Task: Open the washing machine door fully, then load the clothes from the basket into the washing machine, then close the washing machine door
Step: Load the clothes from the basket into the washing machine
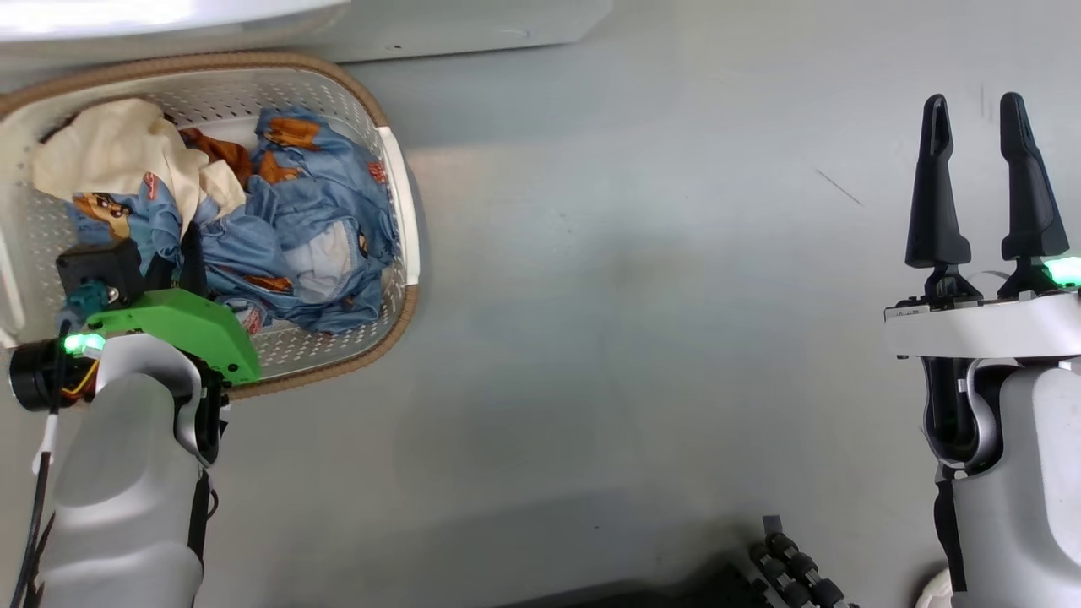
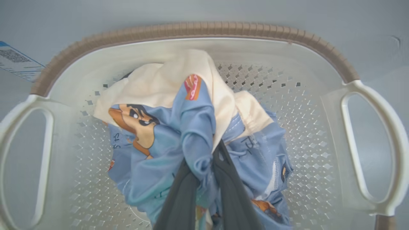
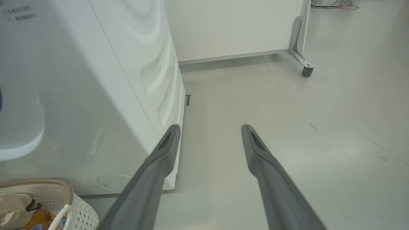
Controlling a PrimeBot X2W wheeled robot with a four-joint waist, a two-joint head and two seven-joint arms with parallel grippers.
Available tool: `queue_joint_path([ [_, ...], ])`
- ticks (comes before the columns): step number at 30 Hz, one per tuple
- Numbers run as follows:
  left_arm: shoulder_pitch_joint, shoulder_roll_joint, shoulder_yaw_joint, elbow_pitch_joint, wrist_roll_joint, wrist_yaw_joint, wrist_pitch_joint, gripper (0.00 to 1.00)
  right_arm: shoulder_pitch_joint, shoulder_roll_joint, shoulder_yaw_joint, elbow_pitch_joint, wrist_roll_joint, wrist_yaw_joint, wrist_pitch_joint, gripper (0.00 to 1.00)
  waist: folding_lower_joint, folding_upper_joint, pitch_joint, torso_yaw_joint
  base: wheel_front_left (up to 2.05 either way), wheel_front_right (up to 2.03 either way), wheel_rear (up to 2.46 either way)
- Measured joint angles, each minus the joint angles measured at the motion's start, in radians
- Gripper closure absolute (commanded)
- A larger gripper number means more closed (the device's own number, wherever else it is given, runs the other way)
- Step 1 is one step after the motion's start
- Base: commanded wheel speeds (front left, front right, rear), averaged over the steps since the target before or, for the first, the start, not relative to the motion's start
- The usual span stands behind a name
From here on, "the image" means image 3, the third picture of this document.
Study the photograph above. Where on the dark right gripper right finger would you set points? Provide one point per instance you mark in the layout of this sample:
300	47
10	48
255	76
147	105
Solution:
281	198

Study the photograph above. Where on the white washing machine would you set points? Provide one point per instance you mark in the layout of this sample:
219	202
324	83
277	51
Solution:
96	95

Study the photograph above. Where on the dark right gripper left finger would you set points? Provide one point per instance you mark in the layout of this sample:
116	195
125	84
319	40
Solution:
143	198

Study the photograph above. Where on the cream basket with brown rim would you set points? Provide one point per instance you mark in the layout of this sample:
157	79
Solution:
83	214

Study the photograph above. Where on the round filter cover flap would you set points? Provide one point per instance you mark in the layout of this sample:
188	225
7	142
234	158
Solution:
111	182

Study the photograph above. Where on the blue cartoon print garment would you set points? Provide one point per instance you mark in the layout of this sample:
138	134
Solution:
40	218

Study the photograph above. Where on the white partition board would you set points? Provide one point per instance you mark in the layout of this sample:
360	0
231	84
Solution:
230	25

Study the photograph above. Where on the cream garment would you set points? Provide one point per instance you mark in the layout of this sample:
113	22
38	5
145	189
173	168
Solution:
12	207

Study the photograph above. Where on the metal caster bracket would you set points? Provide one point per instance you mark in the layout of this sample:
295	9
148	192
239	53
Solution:
297	35

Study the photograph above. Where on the grey caster wheel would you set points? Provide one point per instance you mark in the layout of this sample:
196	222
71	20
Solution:
307	72

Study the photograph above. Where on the small dark bracket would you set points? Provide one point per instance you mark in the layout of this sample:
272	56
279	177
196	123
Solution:
188	100

